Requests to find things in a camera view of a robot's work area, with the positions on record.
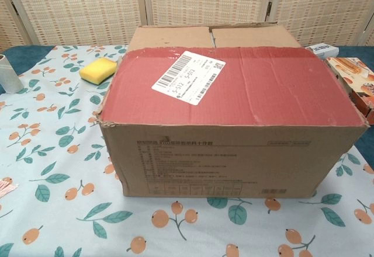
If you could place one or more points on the brown cardboard box red top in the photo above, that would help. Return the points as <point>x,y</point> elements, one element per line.
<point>233,122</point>

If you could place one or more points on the white toothpaste box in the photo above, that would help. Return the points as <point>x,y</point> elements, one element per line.
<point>325,51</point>

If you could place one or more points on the orange biscuit box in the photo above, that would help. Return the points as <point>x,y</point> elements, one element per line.
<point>356,81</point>

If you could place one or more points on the grey cardboard tube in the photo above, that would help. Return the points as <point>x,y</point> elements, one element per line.
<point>10,76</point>

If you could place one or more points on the bamboo folding screen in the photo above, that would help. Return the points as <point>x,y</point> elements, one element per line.
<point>87,8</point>

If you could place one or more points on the yellow sponge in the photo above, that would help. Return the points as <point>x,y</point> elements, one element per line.
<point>96,69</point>

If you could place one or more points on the floral fruit print tablecloth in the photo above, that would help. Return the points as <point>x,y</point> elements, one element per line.
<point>58,152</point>

